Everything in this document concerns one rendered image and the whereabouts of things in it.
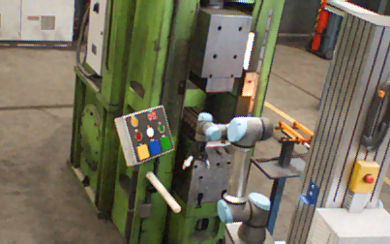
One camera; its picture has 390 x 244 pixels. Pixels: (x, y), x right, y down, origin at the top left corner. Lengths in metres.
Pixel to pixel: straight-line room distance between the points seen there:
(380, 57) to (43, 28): 6.83
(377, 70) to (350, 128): 0.25
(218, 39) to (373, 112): 1.34
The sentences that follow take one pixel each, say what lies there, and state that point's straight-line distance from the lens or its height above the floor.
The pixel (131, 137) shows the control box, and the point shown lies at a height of 1.09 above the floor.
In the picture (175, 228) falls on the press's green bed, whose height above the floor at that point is 0.21.
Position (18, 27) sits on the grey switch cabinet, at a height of 0.30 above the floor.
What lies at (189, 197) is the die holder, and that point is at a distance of 3.56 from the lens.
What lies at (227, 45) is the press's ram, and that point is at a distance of 3.29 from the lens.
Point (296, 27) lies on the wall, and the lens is 11.63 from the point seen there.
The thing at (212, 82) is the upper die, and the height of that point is 1.33.
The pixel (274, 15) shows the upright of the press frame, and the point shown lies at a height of 1.75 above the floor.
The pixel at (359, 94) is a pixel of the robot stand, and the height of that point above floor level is 1.75.
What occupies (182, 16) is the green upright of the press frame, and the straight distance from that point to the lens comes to 3.25.
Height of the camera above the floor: 2.32
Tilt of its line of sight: 22 degrees down
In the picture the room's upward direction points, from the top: 9 degrees clockwise
